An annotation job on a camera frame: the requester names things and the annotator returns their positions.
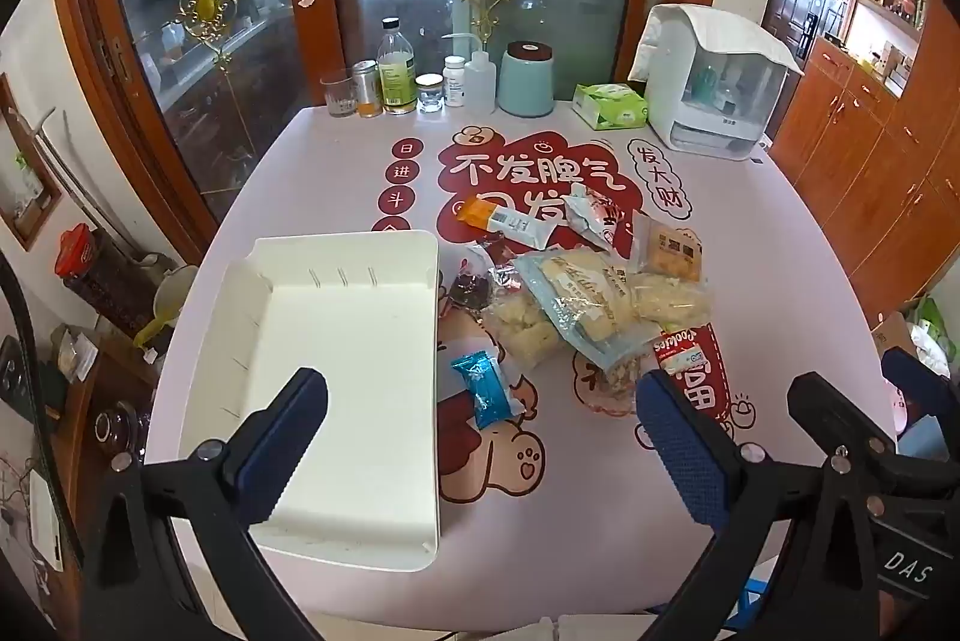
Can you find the large clear bag yellow pastries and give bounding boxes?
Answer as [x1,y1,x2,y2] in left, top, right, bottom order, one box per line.
[516,247,662,373]

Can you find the white pill bottle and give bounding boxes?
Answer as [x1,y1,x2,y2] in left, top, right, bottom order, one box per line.
[442,56,469,108]

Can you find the yellow-green plastic jug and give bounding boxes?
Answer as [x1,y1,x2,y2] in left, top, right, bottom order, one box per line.
[133,266,200,349]

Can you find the wooden framed wall niche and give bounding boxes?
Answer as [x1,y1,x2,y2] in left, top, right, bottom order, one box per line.
[0,74,65,252]

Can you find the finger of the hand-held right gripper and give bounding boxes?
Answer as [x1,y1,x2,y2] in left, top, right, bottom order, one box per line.
[786,371,946,496]
[881,347,960,432]

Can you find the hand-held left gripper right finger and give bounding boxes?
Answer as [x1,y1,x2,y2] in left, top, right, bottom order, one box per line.
[636,369,886,641]

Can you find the metal drink can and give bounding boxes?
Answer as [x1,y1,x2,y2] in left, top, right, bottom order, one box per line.
[352,60,380,118]

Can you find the white router box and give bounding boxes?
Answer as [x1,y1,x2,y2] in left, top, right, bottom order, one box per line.
[28,483,70,573]

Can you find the green tissue pack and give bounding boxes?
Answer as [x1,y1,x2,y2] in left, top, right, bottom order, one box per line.
[571,82,647,130]

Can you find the dark red snowflake snack packet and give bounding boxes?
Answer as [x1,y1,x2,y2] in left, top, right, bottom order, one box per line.
[448,242,520,313]

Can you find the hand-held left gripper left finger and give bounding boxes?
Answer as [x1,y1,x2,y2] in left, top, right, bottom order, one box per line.
[79,367,331,641]

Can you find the orange and white snack bar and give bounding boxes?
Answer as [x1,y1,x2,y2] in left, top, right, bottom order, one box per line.
[457,196,556,250]

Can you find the printed pink table cover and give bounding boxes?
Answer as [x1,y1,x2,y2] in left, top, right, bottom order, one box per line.
[142,104,905,619]

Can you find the beige cracker packet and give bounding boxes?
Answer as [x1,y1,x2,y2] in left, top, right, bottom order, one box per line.
[628,212,706,282]

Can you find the clear drinking glass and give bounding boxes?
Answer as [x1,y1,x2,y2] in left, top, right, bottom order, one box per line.
[321,69,355,118]

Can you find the cardboard box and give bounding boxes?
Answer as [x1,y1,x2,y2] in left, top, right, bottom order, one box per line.
[870,311,925,358]

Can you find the blue snack packet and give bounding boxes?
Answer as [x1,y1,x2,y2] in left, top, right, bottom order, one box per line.
[450,350,524,430]

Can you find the white squeeze bottle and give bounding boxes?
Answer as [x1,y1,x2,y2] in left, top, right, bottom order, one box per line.
[442,32,497,113]

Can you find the teal canister with brown lid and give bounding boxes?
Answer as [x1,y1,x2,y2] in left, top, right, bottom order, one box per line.
[497,41,556,118]

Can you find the clear bag of yellow snacks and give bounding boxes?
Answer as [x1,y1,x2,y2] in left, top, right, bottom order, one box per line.
[630,272,712,334]

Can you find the dark glass bowl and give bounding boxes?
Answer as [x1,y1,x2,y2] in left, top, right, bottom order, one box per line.
[94,408,151,463]

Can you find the glass bottle with green label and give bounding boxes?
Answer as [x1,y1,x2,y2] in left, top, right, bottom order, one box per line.
[377,17,418,115]

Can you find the wooden cabinet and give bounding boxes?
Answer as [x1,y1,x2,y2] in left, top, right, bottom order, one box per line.
[772,0,960,327]

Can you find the dark jar with red lid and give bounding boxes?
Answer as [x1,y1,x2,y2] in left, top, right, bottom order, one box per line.
[54,223,158,331]

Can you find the red cookie packet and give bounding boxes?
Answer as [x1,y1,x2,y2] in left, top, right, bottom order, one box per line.
[651,324,713,379]

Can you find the white countertop appliance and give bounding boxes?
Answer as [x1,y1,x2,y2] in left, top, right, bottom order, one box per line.
[628,3,805,162]

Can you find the clear bag of puffed rice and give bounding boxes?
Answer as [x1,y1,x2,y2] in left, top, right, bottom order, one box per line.
[480,296,571,373]

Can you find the red and silver snack packet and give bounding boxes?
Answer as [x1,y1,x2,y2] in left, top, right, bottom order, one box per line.
[564,185,627,248]

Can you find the wooden side table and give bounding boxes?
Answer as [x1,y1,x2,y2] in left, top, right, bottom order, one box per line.
[41,326,162,586]

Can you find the white plastic storage tray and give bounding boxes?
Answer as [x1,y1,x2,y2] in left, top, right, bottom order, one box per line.
[176,230,441,573]

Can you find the metal mop handle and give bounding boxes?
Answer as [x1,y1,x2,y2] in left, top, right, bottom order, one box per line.
[30,108,151,271]

